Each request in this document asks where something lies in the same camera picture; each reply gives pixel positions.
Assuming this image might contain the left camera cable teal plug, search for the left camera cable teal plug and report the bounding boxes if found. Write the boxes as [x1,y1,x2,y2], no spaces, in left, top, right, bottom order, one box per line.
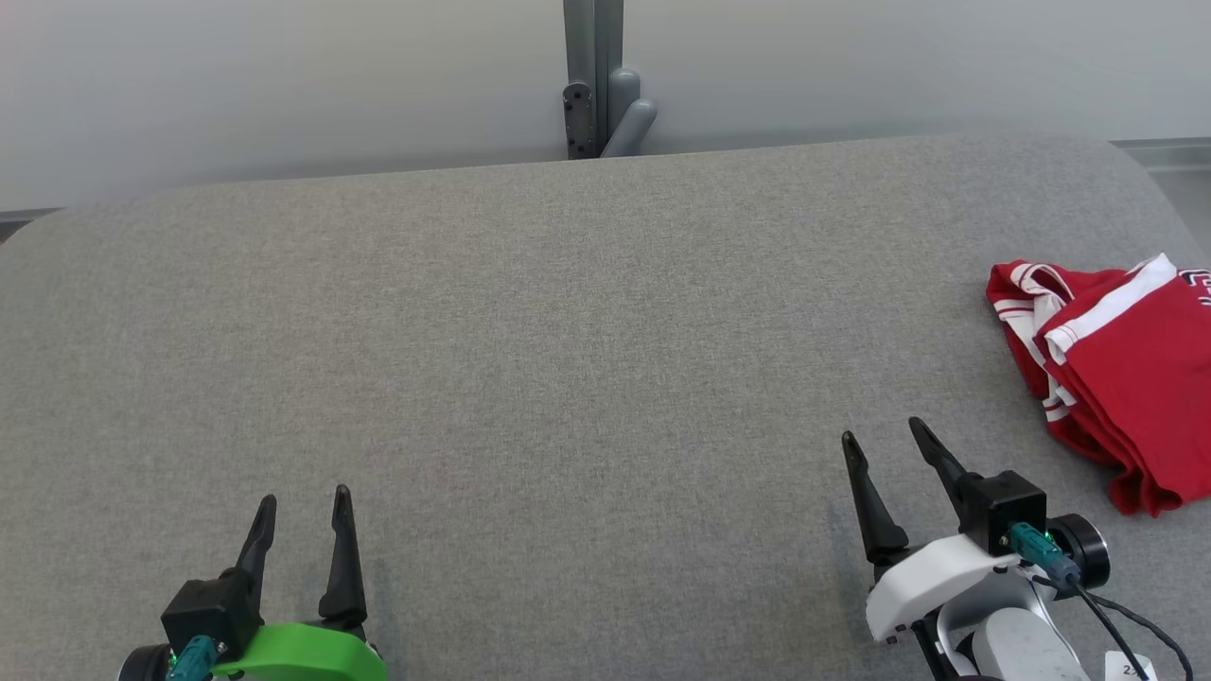
[168,636,220,681]

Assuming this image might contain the grey metal tube brace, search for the grey metal tube brace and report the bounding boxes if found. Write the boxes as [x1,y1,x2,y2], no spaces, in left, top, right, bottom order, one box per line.
[601,66,658,159]

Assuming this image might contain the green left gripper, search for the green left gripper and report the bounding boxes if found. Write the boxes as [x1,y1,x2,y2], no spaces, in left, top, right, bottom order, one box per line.
[213,484,390,681]

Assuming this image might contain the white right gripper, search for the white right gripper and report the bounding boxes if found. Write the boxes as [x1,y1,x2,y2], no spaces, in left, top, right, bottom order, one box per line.
[841,417,1027,645]

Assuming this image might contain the right camera cable teal plug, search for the right camera cable teal plug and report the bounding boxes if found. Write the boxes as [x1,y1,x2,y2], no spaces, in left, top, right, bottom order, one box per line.
[1008,522,1153,681]

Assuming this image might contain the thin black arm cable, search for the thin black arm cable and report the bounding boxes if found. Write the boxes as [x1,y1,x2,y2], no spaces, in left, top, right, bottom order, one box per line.
[1088,591,1196,681]

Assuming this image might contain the red shorts with white trim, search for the red shorts with white trim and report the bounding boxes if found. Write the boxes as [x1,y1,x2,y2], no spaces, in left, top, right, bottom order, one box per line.
[1036,252,1211,517]

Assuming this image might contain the camera cable teal plug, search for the camera cable teal plug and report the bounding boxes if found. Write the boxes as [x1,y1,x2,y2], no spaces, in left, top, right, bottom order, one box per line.
[1008,522,1153,681]
[168,636,220,681]

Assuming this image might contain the grey metal frame post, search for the grey metal frame post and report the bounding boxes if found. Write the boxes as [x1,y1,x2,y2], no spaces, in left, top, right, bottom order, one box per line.
[563,0,625,160]

